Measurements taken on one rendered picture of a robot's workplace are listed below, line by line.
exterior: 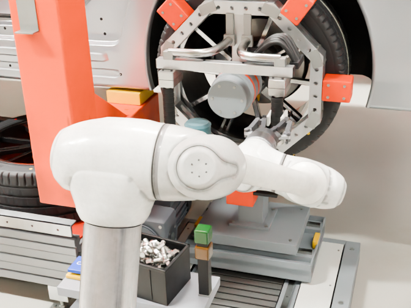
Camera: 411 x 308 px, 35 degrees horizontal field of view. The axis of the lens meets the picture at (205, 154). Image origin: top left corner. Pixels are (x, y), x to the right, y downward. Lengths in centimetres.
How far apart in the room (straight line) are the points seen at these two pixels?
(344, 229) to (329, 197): 140
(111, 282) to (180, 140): 27
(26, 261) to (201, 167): 155
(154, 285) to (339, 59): 93
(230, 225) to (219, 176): 153
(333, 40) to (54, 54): 87
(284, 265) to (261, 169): 114
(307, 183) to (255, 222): 109
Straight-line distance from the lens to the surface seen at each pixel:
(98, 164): 106
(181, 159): 99
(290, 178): 140
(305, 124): 213
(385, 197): 326
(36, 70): 198
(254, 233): 248
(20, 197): 249
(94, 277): 113
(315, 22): 211
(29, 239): 241
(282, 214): 261
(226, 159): 101
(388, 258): 281
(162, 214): 226
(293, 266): 243
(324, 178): 155
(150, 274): 174
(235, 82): 198
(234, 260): 248
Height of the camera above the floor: 155
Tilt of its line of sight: 25 degrees down
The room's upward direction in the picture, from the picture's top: 2 degrees counter-clockwise
